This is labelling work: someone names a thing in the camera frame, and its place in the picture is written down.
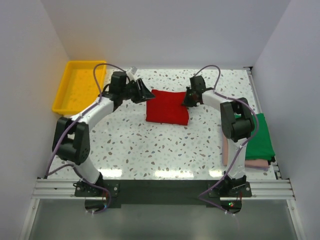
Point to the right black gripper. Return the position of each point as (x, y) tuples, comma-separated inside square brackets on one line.
[(186, 103)]

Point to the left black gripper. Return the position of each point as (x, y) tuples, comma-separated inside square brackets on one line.
[(142, 94)]

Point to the red t shirt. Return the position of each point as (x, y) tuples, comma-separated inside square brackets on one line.
[(167, 108)]

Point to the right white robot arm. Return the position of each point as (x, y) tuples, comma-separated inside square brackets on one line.
[(239, 125)]

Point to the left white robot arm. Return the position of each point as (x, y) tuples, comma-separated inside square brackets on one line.
[(71, 141)]

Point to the yellow plastic bin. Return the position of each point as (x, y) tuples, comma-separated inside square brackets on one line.
[(78, 86)]

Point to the pink folded t shirt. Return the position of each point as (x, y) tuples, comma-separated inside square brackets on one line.
[(255, 163)]

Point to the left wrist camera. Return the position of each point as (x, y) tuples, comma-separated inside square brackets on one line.
[(131, 73)]

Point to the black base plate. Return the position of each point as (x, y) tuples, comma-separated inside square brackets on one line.
[(116, 193)]

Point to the aluminium frame rail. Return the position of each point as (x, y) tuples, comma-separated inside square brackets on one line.
[(261, 189)]

